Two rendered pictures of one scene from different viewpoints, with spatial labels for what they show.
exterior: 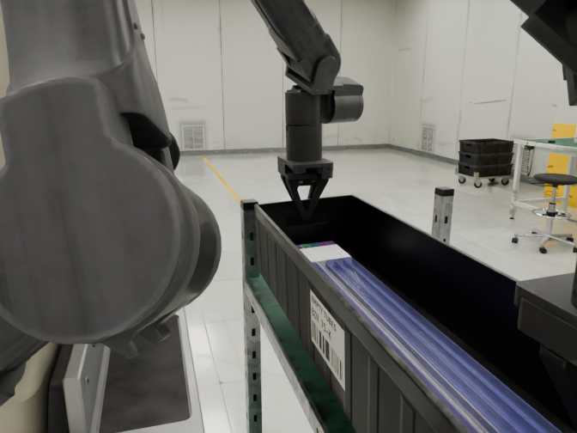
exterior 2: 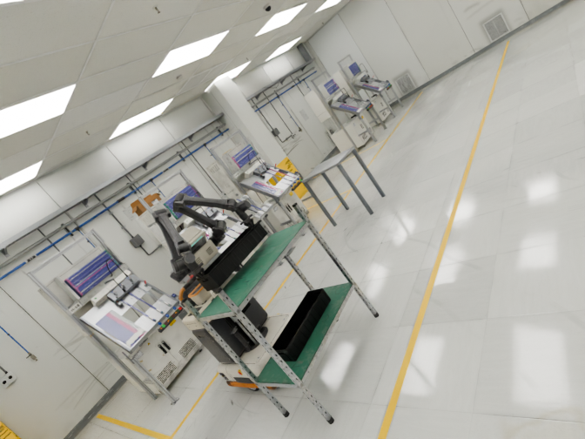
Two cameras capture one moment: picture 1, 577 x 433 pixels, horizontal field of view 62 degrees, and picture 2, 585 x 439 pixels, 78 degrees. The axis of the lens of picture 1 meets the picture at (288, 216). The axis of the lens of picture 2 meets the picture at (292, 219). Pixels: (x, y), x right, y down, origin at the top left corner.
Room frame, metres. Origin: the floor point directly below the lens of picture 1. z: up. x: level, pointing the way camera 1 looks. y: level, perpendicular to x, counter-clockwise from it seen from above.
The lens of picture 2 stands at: (-0.24, -2.50, 1.61)
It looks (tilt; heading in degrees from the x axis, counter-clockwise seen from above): 13 degrees down; 62
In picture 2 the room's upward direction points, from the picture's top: 37 degrees counter-clockwise
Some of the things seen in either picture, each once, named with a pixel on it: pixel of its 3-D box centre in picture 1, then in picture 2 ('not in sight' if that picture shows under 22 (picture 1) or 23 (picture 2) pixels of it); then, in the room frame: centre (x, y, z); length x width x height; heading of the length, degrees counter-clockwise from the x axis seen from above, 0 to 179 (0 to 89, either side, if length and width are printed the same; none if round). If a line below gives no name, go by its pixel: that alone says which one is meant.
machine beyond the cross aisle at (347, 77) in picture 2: not in sight; (360, 91); (7.32, 4.38, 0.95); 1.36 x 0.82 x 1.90; 106
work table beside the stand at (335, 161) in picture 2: not in sight; (343, 188); (2.70, 1.32, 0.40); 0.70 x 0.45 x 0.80; 102
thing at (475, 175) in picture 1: (484, 162); not in sight; (6.53, -2.68, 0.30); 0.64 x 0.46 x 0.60; 109
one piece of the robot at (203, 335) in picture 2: not in sight; (226, 314); (0.32, 0.54, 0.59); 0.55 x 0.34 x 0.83; 16
